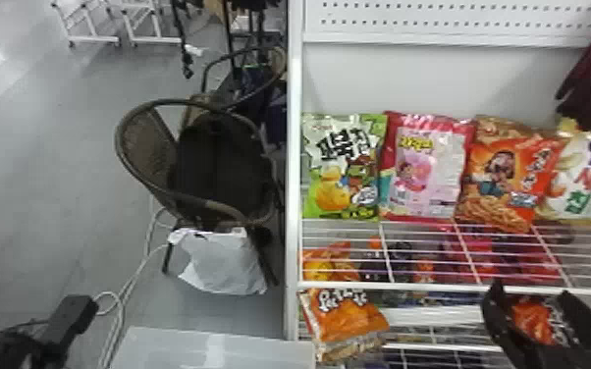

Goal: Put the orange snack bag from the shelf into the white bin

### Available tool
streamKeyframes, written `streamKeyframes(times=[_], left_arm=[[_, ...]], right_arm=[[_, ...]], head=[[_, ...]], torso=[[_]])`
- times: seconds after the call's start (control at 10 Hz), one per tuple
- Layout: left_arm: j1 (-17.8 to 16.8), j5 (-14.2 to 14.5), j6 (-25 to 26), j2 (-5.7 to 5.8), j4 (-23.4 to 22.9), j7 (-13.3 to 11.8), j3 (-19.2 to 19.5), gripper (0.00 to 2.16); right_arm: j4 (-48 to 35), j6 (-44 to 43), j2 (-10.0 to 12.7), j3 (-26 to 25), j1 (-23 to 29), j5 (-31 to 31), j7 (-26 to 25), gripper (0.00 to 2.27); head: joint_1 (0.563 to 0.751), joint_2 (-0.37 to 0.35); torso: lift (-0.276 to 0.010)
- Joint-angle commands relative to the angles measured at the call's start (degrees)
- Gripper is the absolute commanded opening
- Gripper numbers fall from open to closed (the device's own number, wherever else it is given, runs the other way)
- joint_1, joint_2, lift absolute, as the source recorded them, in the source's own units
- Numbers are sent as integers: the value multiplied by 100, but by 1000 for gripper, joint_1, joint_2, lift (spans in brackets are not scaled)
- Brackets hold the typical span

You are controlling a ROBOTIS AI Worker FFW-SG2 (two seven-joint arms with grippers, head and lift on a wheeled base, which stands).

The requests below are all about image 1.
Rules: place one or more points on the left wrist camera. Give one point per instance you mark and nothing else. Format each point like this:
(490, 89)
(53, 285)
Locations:
(71, 315)

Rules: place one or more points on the red snack packet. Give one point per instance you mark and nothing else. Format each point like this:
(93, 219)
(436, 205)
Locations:
(501, 255)
(532, 322)

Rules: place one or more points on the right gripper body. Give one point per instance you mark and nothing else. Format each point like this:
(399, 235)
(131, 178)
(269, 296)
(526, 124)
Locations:
(579, 365)

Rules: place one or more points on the green snack packet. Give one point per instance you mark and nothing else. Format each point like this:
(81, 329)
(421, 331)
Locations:
(342, 165)

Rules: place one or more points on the brown wicker chair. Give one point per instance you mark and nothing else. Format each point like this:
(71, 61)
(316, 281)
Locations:
(213, 170)
(254, 77)

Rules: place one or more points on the pink snack packet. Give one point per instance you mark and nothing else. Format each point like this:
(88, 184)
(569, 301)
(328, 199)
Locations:
(422, 170)

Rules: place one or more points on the white snack packet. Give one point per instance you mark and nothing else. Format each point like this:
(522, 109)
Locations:
(586, 185)

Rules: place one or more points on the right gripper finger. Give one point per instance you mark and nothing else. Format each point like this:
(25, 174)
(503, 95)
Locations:
(499, 322)
(581, 330)

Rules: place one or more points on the white plastic bag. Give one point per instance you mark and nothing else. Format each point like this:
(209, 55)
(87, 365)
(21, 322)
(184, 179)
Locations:
(220, 260)

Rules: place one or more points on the orange snack packet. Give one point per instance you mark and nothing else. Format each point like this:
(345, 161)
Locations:
(344, 317)
(504, 180)
(326, 263)

